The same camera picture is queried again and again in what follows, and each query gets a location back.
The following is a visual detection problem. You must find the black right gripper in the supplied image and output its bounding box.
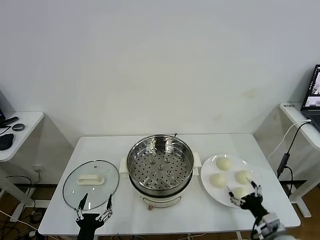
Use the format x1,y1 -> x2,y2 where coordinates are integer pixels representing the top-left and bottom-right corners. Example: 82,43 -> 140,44
226,176 -> 270,220

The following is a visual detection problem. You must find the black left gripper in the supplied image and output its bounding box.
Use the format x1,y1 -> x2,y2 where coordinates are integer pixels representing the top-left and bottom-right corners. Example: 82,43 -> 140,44
74,192 -> 114,240

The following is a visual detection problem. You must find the white steamed baozi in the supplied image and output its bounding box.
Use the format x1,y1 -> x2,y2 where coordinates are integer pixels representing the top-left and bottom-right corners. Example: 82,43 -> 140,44
216,156 -> 233,172
231,186 -> 246,200
234,170 -> 252,185
209,173 -> 227,188

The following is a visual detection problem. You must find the glass lid with cream handle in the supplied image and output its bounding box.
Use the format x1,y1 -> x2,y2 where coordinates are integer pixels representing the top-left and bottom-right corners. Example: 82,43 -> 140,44
62,159 -> 120,211

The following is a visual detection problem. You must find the perforated steel steamer basket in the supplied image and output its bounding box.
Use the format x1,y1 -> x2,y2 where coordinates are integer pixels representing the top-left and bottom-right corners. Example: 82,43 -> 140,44
126,134 -> 195,199

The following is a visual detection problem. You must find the white round plate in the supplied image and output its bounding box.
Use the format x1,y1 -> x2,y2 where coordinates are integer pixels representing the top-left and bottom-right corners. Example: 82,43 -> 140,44
200,154 -> 263,208

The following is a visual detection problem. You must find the white electric cooking pot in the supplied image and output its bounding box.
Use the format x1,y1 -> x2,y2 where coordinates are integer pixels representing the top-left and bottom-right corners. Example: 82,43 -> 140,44
119,151 -> 202,211

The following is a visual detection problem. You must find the white side desk with laptop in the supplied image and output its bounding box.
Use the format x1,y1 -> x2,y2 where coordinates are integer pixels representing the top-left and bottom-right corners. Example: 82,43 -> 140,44
279,101 -> 320,218

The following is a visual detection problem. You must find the white side desk with remote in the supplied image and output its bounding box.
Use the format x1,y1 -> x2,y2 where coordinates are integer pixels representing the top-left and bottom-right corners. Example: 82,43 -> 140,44
0,111 -> 45,222

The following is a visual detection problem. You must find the black computer mouse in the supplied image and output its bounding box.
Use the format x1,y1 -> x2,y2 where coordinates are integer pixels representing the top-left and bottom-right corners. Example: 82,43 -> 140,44
0,133 -> 15,151

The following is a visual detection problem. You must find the dark open laptop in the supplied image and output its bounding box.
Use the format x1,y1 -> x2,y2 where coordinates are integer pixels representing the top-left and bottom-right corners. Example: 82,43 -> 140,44
300,64 -> 320,132

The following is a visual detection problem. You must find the black remote bar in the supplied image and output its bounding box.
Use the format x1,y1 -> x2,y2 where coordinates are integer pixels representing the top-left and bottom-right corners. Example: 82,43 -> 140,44
0,116 -> 20,126

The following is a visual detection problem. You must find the dark monitor edge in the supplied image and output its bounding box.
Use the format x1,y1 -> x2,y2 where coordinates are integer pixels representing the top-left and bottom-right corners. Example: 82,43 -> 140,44
0,89 -> 6,120

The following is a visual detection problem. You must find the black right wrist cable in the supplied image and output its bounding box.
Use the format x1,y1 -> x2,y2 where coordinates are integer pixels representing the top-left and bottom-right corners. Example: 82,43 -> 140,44
251,216 -> 262,240

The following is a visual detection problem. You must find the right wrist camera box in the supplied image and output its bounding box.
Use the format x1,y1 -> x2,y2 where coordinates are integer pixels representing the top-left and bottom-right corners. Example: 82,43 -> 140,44
258,212 -> 282,236

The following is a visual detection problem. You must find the black cable with adapter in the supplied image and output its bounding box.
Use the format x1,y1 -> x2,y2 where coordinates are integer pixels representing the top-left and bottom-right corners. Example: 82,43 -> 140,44
276,120 -> 312,201

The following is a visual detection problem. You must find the black coiled floor cable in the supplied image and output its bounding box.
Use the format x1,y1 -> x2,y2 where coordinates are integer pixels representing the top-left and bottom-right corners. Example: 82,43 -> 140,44
29,209 -> 45,225

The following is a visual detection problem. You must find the white laptop cable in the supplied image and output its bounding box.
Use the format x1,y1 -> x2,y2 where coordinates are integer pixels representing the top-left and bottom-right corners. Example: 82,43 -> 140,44
268,119 -> 312,161

